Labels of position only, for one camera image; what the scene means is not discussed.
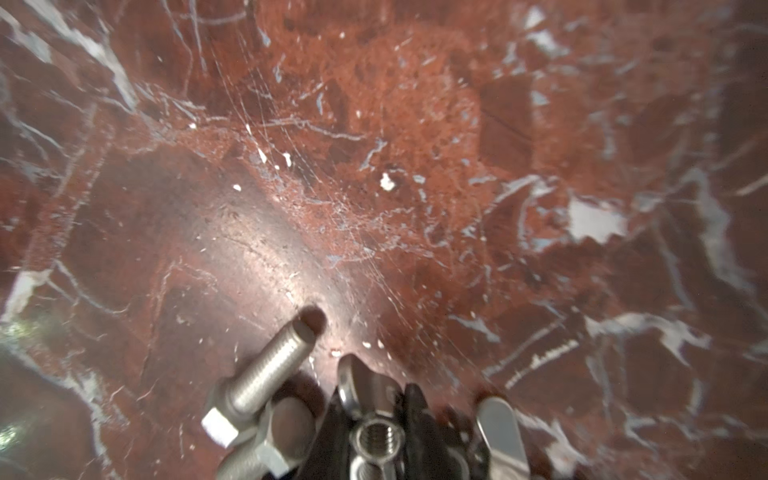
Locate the silver wing nut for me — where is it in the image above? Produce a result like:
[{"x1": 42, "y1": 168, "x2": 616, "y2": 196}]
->
[
  {"x1": 476, "y1": 397, "x2": 531, "y2": 480},
  {"x1": 337, "y1": 354, "x2": 405, "y2": 479}
]

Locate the silver hex bolt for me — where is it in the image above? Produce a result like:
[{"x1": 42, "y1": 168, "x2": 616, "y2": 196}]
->
[
  {"x1": 201, "y1": 319, "x2": 316, "y2": 449},
  {"x1": 216, "y1": 397, "x2": 316, "y2": 480}
]

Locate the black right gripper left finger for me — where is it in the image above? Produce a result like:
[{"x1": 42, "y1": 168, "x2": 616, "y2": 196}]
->
[{"x1": 293, "y1": 389, "x2": 351, "y2": 480}]

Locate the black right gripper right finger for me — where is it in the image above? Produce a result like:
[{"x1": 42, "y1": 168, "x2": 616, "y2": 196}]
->
[{"x1": 403, "y1": 383, "x2": 460, "y2": 480}]

